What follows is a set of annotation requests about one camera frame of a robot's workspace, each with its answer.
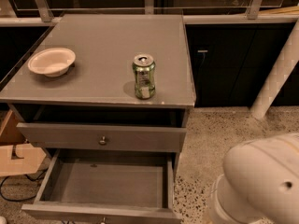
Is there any grey drawer cabinet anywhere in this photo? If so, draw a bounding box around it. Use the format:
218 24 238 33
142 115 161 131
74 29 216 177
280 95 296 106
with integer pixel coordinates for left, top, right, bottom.
0 14 197 179

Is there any white diagonal support pole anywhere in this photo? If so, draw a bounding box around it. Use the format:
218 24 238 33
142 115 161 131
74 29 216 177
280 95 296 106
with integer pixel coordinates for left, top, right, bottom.
250 21 299 119

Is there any white paper bowl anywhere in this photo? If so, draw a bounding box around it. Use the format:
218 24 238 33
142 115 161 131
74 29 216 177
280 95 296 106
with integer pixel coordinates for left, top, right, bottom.
27 48 76 77

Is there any grey drawer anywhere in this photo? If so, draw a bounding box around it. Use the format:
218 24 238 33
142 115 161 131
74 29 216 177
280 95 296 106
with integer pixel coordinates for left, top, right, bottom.
21 149 180 224
17 122 186 152

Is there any green soda can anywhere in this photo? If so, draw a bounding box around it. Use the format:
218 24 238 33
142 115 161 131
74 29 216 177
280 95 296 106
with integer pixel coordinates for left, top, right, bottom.
132 54 155 100

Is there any grey top drawer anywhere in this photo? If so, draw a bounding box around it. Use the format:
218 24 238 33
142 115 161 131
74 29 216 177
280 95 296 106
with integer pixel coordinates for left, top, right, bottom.
17 122 186 152

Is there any wooden cardboard piece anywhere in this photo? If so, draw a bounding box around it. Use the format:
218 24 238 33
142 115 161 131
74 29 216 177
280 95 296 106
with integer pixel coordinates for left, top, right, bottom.
0 110 46 177

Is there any metal railing frame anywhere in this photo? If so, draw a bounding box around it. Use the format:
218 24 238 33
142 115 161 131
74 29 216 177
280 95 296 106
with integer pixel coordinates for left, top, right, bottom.
0 0 299 27

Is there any black floor cable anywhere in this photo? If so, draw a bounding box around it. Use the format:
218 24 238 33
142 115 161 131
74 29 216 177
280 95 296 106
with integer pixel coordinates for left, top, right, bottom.
0 170 48 203

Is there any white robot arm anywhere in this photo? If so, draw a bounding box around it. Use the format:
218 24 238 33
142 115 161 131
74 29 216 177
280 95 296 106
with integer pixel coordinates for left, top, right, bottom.
205 133 299 224

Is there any black wall cabinet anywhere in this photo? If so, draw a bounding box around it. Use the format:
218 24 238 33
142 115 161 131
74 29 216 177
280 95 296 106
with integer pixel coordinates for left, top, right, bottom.
186 23 294 107

